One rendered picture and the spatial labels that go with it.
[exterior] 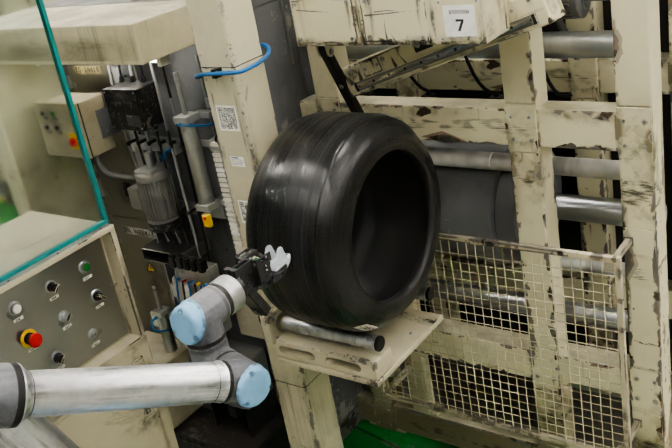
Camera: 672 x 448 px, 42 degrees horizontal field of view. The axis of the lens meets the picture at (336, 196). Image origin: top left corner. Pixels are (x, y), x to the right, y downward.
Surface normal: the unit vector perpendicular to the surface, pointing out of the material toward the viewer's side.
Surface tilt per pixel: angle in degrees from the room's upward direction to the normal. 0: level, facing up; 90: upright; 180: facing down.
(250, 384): 90
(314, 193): 52
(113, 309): 90
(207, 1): 90
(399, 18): 90
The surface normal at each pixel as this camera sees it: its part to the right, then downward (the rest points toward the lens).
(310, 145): -0.40, -0.65
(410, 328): -0.17, -0.91
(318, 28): -0.57, 0.40
